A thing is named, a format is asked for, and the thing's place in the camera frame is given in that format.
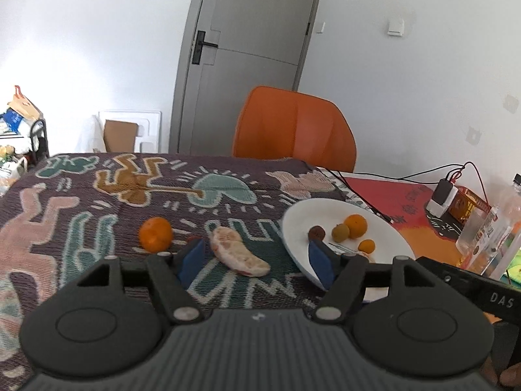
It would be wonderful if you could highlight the printed blanket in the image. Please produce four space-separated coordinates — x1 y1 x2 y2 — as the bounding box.
0 152 367 391

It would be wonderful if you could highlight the large orange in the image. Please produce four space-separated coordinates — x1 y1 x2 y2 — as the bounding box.
344 214 368 239
138 217 174 252

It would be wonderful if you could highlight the cardboard box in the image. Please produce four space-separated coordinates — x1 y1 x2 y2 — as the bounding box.
104 120 139 153

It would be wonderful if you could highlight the black cable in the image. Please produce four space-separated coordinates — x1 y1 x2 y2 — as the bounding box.
321 165 465 224

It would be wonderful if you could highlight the clear plastic bag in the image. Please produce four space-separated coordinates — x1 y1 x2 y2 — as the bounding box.
79 116 106 154

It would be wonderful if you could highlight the blue packet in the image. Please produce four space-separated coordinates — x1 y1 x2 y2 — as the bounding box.
0 110 23 135

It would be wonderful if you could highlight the white foam panel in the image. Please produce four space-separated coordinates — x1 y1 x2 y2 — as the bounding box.
98 110 162 154

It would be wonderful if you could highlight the black door handle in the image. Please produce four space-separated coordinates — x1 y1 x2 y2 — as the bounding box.
191 30 219 65

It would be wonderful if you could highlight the clear plastic bottle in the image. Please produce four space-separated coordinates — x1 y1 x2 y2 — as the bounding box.
455 173 521 271

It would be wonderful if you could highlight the white plate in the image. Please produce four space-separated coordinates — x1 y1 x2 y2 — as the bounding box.
281 198 416 304

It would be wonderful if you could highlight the red orange cloth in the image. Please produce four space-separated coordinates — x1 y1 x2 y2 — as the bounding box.
321 167 491 271

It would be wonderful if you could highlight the red cable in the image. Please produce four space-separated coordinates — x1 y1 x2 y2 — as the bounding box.
447 161 490 205

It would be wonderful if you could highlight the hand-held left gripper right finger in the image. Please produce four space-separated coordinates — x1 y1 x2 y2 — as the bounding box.
308 239 439 326

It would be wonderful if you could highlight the grey door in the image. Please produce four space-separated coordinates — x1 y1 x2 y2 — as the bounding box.
169 0 327 158

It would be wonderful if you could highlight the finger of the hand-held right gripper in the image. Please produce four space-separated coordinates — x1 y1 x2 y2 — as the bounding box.
416 256 485 312

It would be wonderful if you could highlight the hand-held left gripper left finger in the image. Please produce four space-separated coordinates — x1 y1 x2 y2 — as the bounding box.
74 239 206 327

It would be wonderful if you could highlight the orange chair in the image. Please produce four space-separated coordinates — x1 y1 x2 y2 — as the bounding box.
232 86 358 173

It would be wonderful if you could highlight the small orange box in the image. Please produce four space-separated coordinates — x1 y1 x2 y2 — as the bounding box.
448 186 491 224

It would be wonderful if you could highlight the brown paper bag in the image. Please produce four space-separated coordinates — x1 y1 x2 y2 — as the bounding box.
8 85 41 121

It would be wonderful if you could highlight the white black charger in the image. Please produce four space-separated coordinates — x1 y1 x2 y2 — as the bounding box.
425 179 458 217

